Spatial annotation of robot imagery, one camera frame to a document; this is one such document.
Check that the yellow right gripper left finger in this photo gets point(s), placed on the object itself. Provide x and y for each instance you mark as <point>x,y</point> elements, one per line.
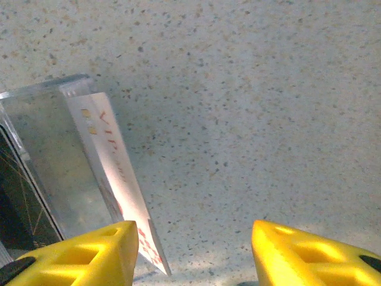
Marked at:
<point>89,256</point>

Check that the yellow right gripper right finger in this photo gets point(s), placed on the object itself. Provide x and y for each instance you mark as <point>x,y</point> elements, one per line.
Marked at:
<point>312,256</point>

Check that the black credit card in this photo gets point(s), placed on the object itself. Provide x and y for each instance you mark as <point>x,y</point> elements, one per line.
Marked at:
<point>21,202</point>

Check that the white VIP card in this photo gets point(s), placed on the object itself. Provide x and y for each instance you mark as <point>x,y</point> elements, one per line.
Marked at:
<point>113,167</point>

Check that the small blue card packet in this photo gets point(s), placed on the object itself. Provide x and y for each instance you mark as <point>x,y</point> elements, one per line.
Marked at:
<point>59,155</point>

